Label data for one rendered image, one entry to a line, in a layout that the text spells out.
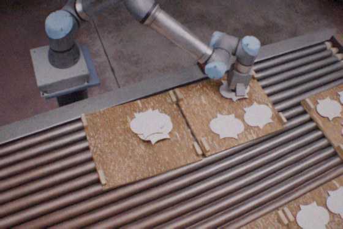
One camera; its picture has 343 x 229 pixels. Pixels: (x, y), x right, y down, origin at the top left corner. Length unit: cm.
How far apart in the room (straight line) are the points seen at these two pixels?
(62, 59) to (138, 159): 57
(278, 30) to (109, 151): 250
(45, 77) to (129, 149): 52
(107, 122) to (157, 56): 160
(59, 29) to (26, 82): 145
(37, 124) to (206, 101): 74
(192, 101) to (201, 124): 12
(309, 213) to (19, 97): 221
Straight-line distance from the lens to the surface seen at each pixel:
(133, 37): 316
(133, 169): 139
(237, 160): 149
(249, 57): 144
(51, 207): 139
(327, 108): 178
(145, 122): 146
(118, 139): 145
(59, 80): 163
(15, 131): 157
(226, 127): 152
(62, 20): 156
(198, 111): 155
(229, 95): 161
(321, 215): 149
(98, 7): 154
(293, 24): 374
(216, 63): 132
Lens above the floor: 219
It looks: 56 degrees down
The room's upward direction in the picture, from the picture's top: 11 degrees clockwise
